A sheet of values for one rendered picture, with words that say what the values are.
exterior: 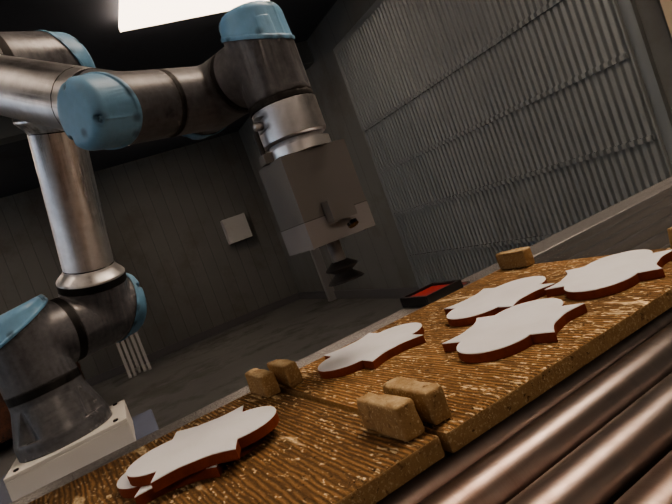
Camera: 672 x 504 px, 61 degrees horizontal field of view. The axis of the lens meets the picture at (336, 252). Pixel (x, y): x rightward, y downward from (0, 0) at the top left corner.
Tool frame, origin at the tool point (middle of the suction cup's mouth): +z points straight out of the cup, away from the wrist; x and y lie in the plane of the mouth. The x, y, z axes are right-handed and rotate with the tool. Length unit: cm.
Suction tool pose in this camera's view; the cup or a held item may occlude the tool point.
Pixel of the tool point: (346, 279)
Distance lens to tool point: 65.0
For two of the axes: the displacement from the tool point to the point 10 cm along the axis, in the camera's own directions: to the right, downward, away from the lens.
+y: 8.1, -3.3, 4.9
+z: 3.4, 9.4, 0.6
